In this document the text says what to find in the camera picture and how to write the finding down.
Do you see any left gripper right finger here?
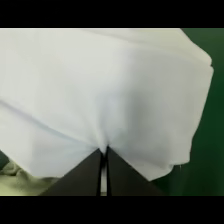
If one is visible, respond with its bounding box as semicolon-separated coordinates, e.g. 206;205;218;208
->
106;146;167;197

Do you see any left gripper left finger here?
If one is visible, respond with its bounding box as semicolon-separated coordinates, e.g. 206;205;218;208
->
40;148;103;197

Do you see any white shirt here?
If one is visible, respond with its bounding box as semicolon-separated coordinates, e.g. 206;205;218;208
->
0;27;215;197

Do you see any pale green garment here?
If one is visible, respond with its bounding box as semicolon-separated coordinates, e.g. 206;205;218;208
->
0;159;61;197

